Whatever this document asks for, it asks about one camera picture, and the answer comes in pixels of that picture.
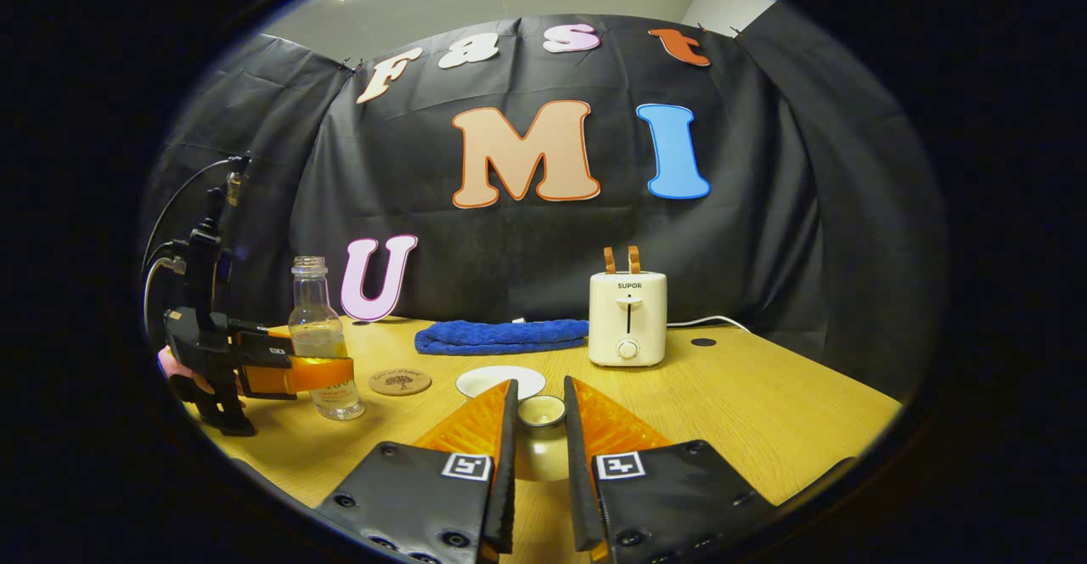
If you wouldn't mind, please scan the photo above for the cream toaster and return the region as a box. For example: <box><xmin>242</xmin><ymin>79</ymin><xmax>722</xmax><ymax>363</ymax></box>
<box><xmin>589</xmin><ymin>271</ymin><xmax>668</xmax><ymax>368</ymax></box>

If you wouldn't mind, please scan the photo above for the clear water bottle orange label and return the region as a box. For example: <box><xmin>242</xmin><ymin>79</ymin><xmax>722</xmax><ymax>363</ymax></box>
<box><xmin>287</xmin><ymin>257</ymin><xmax>366</xmax><ymax>420</ymax></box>

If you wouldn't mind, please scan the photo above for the cream ceramic teacup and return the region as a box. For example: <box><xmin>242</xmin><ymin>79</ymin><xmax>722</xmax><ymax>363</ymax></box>
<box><xmin>456</xmin><ymin>366</ymin><xmax>546</xmax><ymax>401</ymax></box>

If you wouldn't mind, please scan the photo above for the white toaster cable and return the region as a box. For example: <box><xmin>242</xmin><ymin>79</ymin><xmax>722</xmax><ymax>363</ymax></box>
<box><xmin>667</xmin><ymin>315</ymin><xmax>753</xmax><ymax>334</ymax></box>

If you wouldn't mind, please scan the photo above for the round cork coaster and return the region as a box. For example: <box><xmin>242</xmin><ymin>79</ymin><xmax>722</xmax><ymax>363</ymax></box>
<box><xmin>368</xmin><ymin>368</ymin><xmax>432</xmax><ymax>396</ymax></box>

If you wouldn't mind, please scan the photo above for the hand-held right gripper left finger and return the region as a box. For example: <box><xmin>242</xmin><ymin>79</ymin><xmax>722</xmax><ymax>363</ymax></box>
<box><xmin>316</xmin><ymin>379</ymin><xmax>519</xmax><ymax>564</ymax></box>

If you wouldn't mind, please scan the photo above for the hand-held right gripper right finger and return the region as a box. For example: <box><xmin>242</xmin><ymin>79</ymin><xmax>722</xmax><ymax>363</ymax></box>
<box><xmin>563</xmin><ymin>375</ymin><xmax>778</xmax><ymax>564</ymax></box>

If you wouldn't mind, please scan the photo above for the blue towel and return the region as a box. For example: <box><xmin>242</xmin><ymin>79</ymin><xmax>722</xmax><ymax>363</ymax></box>
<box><xmin>414</xmin><ymin>319</ymin><xmax>589</xmax><ymax>356</ymax></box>

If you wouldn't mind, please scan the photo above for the cream teacup lid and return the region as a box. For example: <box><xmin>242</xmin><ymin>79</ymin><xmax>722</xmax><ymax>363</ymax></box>
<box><xmin>512</xmin><ymin>394</ymin><xmax>570</xmax><ymax>482</ymax></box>

